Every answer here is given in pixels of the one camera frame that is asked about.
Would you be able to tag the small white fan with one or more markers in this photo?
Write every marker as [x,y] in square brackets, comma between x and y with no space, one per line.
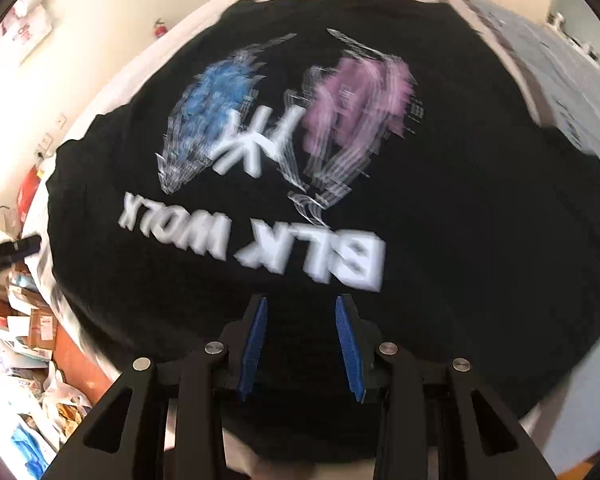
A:
[557,19]

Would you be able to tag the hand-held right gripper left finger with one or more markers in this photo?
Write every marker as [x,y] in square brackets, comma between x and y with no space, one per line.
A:
[252,350]

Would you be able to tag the black printed t-shirt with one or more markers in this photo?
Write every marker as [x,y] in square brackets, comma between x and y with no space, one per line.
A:
[430,210]

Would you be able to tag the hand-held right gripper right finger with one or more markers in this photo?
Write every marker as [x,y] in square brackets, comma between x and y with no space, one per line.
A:
[350,355]

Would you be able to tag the bed with striped star sheet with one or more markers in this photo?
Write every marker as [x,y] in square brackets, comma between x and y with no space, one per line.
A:
[570,90]

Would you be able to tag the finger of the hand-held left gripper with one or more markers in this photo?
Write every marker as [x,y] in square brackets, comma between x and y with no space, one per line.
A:
[10,250]

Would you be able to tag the red fire extinguisher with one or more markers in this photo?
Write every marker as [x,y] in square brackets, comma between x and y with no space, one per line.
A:
[159,30]

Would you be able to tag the pile of boxes and bags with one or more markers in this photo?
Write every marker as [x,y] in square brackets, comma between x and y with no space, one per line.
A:
[30,320]

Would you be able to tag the white nightstand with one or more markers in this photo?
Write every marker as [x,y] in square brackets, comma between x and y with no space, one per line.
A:
[580,47]

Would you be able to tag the white wall socket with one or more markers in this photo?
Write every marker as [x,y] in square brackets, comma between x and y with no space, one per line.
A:
[45,146]
[61,121]

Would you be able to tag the red plastic bag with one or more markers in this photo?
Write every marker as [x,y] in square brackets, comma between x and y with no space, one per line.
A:
[30,190]

